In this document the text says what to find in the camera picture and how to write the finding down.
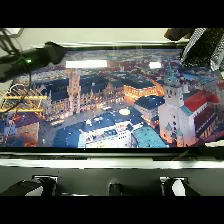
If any brown garment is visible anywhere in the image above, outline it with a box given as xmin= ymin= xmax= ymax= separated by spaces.
xmin=163 ymin=27 xmax=195 ymax=43

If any black cable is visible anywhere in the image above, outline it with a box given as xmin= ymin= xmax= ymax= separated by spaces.
xmin=0 ymin=28 xmax=20 ymax=56

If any yellow clothes hanger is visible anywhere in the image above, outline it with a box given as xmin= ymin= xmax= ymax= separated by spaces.
xmin=0 ymin=83 xmax=48 ymax=114

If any silver frame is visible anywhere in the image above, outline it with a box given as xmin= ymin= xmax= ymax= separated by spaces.
xmin=0 ymin=151 xmax=224 ymax=197

